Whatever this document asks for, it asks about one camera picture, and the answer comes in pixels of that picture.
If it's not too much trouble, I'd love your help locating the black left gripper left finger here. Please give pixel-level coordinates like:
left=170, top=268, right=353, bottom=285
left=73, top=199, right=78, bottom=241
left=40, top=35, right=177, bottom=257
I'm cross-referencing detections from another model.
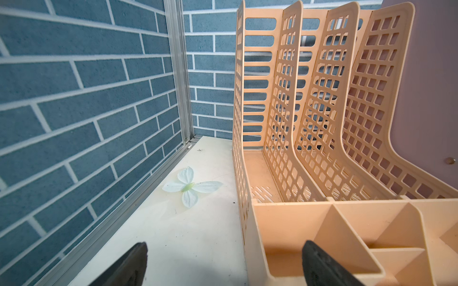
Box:
left=90, top=242, right=148, bottom=286

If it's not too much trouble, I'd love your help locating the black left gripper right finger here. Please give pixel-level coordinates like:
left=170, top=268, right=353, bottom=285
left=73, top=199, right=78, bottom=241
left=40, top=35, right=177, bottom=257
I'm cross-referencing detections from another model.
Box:
left=302, top=240, right=364, bottom=286

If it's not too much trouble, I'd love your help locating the floral table mat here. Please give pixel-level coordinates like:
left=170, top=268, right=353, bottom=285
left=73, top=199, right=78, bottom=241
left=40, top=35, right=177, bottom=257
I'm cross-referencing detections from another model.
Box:
left=72, top=137, right=248, bottom=286

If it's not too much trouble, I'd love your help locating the peach plastic file organizer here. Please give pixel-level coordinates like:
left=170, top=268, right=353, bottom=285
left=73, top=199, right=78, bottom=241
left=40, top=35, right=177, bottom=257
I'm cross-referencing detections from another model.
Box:
left=233, top=1, right=458, bottom=286

